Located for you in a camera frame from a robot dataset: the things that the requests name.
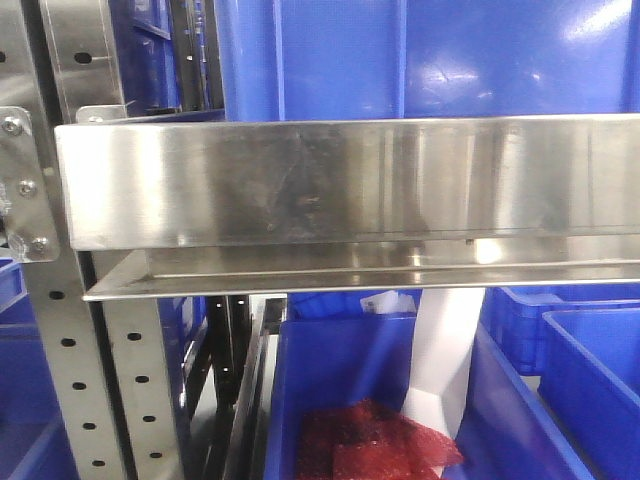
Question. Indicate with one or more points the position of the large blue bin upper shelf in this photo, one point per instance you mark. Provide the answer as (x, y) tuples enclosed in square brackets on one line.
[(325, 60)]

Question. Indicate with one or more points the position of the perforated steel shelf upright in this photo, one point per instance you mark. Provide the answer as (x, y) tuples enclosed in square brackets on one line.
[(59, 60)]

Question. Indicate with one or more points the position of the blue bin with red mesh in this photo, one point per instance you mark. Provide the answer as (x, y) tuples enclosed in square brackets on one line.
[(505, 432)]

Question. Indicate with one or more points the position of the white paper sheet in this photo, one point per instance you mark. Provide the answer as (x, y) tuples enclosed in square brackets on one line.
[(435, 401)]

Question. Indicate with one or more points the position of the red mesh bag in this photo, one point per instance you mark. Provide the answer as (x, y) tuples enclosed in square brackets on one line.
[(370, 441)]

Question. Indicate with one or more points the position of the blue bin lower right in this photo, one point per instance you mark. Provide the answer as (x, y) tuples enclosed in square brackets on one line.
[(582, 341)]

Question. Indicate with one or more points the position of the blue bin far left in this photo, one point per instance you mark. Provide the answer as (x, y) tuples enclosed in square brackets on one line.
[(34, 443)]

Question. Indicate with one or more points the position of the stainless steel shelf rail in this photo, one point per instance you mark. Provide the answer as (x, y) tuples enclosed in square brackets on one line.
[(206, 208)]

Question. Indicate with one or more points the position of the steel mounting bracket with screws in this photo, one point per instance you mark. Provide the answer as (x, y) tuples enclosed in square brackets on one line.
[(26, 214)]

